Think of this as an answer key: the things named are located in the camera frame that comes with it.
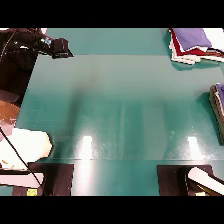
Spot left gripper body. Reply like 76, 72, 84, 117
51, 37, 75, 60

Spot red garment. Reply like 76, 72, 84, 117
170, 29, 216, 58

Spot purple garment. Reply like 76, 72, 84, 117
171, 28, 213, 52

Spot brown garment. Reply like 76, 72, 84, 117
209, 84, 224, 147

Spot black cable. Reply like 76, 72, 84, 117
0, 125, 48, 197

